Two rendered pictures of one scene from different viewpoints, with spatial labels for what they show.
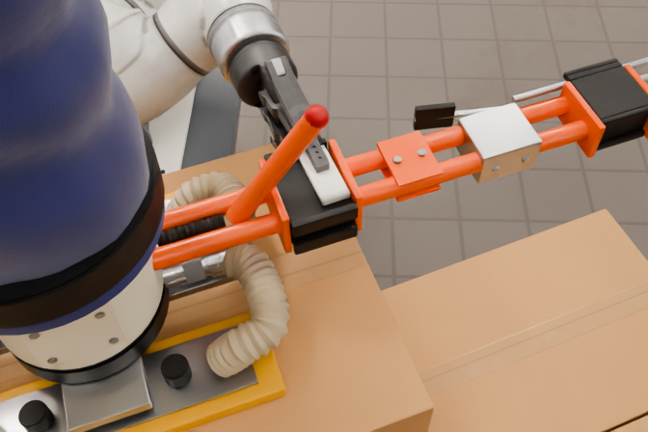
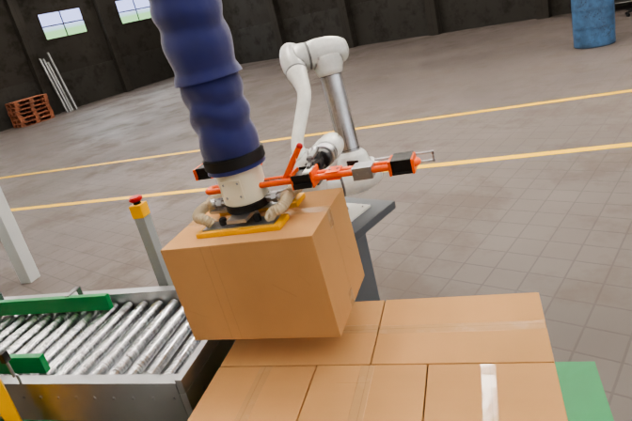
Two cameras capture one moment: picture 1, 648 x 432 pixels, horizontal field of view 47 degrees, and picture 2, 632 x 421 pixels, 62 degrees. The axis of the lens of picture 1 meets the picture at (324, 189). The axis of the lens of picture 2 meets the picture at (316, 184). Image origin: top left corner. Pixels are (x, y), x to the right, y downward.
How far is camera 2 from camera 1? 1.46 m
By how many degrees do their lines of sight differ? 46
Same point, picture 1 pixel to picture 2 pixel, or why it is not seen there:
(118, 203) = (239, 147)
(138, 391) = (244, 217)
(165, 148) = not seen: hidden behind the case
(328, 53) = (500, 258)
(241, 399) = (267, 226)
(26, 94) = (219, 110)
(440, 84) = (559, 280)
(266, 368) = (278, 222)
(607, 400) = (473, 353)
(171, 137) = not seen: hidden behind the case
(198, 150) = not seen: hidden behind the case
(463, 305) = (434, 310)
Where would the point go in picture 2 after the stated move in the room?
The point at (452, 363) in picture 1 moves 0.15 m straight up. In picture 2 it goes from (413, 326) to (406, 292)
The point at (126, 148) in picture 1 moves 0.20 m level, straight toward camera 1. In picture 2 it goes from (245, 136) to (221, 155)
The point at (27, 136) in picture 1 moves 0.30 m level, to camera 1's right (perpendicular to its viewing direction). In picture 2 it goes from (218, 118) to (285, 115)
